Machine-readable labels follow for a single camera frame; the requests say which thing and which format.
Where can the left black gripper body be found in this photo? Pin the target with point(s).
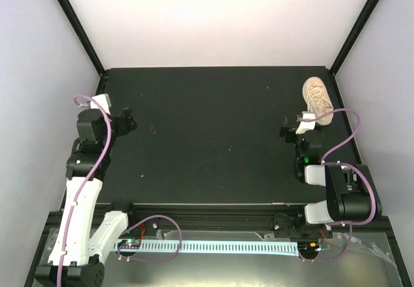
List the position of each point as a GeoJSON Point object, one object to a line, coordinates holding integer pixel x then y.
{"type": "Point", "coordinates": [124, 128]}

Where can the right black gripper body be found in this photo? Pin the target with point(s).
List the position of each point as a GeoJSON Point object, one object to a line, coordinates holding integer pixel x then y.
{"type": "Point", "coordinates": [288, 138]}

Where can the white shoelace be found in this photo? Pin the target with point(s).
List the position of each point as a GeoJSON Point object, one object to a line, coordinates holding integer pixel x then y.
{"type": "Point", "coordinates": [317, 99]}

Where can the beige sneaker shoe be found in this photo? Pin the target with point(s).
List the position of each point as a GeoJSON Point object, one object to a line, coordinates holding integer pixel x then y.
{"type": "Point", "coordinates": [308, 85]}

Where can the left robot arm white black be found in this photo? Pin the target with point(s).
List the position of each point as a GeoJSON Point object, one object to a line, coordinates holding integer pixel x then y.
{"type": "Point", "coordinates": [79, 254]}

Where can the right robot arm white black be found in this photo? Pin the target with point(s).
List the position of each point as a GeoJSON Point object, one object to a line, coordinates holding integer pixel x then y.
{"type": "Point", "coordinates": [350, 194]}

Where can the right small circuit board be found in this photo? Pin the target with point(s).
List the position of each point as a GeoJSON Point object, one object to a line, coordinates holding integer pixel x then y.
{"type": "Point", "coordinates": [316, 246]}

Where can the small circuit board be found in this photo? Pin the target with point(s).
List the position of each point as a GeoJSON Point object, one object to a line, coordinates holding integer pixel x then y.
{"type": "Point", "coordinates": [129, 244]}
{"type": "Point", "coordinates": [316, 246]}

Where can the left small circuit board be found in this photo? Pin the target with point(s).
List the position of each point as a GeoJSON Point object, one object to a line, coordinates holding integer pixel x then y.
{"type": "Point", "coordinates": [129, 244]}

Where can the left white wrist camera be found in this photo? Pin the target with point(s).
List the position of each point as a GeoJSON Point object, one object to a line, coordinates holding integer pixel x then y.
{"type": "Point", "coordinates": [104, 102]}

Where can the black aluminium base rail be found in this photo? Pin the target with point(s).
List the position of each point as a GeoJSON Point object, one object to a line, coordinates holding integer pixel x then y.
{"type": "Point", "coordinates": [215, 217]}

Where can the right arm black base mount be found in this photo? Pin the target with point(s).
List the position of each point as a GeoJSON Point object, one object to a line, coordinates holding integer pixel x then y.
{"type": "Point", "coordinates": [295, 227]}

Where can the left black frame post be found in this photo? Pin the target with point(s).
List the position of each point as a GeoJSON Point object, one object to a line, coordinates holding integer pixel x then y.
{"type": "Point", "coordinates": [80, 32]}

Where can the black frame post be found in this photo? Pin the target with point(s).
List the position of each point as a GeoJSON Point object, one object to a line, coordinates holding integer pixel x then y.
{"type": "Point", "coordinates": [353, 35]}
{"type": "Point", "coordinates": [80, 32]}

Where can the white slotted cable duct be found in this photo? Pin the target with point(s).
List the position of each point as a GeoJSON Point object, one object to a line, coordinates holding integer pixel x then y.
{"type": "Point", "coordinates": [215, 247]}

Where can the right black frame post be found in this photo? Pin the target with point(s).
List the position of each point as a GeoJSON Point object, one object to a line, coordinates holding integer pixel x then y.
{"type": "Point", "coordinates": [353, 35]}

